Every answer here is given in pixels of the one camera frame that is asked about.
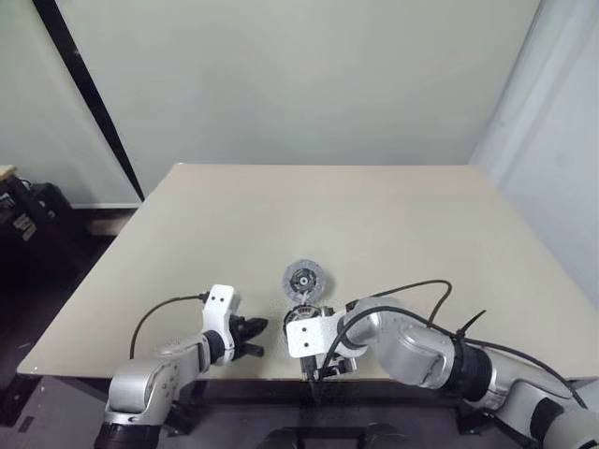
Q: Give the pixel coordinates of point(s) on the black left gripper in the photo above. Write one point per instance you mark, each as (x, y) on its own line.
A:
(238, 337)

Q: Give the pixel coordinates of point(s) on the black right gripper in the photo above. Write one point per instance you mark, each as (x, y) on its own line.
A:
(334, 367)

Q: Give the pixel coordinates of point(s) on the copper wound motor stator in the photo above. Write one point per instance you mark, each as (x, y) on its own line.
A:
(305, 312)

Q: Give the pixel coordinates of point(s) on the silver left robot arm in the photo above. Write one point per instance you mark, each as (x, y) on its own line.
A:
(140, 379)

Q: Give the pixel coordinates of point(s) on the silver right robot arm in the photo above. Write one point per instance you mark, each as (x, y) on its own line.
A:
(412, 346)

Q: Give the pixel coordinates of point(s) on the round motor circuit board cap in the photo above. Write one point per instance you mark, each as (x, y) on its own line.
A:
(302, 282)

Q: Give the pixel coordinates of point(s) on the dark rounded shape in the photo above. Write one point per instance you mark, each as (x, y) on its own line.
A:
(281, 439)
(386, 437)

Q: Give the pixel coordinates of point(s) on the black zip tie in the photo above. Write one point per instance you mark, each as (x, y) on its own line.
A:
(470, 322)

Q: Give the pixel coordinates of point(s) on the black equipment case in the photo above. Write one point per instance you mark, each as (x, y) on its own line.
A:
(33, 215)

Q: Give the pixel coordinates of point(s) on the black diagonal pole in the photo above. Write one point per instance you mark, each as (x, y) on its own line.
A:
(93, 98)

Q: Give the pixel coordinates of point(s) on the beige side desk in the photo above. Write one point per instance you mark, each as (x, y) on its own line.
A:
(5, 172)

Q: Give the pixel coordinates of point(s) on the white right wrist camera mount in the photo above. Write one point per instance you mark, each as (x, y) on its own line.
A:
(309, 337)

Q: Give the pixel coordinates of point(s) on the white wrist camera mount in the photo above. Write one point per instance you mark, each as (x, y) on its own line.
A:
(309, 337)
(220, 304)

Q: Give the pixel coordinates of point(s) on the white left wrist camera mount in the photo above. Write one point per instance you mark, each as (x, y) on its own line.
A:
(220, 304)

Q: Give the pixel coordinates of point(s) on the black table frame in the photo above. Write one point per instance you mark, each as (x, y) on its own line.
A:
(468, 416)

